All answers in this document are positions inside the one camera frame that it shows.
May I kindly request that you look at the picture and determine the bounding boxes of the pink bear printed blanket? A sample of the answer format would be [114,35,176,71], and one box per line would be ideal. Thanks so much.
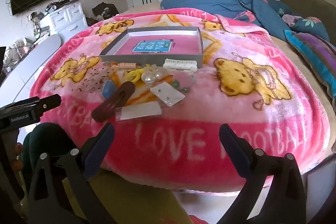
[30,9,332,191]

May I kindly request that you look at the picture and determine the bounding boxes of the small blue block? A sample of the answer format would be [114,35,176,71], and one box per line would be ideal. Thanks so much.
[102,80,117,98]

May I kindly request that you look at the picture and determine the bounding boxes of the white stud earring card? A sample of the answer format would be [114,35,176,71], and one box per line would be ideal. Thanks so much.
[151,82,185,107]

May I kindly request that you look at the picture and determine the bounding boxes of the white hair claw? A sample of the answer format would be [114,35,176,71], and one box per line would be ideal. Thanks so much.
[163,58,198,75]

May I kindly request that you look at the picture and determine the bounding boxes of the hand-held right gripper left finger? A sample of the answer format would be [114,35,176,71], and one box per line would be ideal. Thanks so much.
[26,123,117,224]

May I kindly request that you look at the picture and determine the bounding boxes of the red slipper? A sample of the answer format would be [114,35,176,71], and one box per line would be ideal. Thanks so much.
[188,215,210,224]

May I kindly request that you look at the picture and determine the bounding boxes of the blue floral duvet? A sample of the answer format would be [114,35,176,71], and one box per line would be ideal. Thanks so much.
[160,0,330,42]

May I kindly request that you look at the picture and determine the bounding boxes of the green bead earrings packet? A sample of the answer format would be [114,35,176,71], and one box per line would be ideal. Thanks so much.
[172,77,197,92]

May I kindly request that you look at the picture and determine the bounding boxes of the striped pillow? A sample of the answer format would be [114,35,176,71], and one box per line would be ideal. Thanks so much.
[285,30,336,98]

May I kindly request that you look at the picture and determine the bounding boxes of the brown snap hair clip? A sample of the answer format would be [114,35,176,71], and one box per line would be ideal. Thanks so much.
[92,81,136,123]

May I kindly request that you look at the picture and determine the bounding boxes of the person's left hand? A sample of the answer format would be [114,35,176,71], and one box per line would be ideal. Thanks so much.
[13,143,25,174]

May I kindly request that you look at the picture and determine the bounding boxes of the dark green headboard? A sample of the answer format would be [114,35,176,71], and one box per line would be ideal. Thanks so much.
[276,0,336,38]

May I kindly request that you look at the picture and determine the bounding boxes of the clear packet with red beads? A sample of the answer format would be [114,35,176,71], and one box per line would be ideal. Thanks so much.
[72,67,111,93]

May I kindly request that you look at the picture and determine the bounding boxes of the person's yellow trousers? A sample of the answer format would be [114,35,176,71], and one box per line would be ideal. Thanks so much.
[60,168,195,224]

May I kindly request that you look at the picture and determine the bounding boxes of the white card in clear bag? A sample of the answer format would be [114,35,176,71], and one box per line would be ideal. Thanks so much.
[115,106,162,121]

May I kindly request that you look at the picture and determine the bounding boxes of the dark bag on floor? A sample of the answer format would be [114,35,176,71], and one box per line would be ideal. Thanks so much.
[92,2,120,21]

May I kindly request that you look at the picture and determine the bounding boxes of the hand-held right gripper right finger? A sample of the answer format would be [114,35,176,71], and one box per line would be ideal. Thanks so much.
[218,123,307,224]

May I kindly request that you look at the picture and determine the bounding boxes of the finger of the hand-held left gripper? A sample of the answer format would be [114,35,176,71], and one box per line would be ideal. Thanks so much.
[0,94,62,116]

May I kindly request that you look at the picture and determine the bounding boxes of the bed with beige sheet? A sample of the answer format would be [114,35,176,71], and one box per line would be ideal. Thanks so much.
[123,1,336,174]

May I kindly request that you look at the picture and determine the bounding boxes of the grey box with pink inside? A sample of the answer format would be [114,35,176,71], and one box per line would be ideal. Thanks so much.
[99,27,205,68]

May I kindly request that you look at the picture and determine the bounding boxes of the yellow hoop earrings packet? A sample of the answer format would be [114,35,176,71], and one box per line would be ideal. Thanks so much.
[125,68,147,83]

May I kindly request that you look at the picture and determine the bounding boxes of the white drawer dresser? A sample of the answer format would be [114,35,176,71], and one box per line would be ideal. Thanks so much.
[39,0,88,36]

